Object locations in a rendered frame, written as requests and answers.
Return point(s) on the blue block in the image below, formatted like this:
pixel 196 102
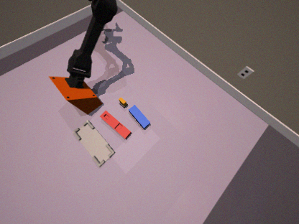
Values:
pixel 139 116

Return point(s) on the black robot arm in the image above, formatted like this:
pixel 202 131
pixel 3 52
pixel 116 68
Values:
pixel 103 12

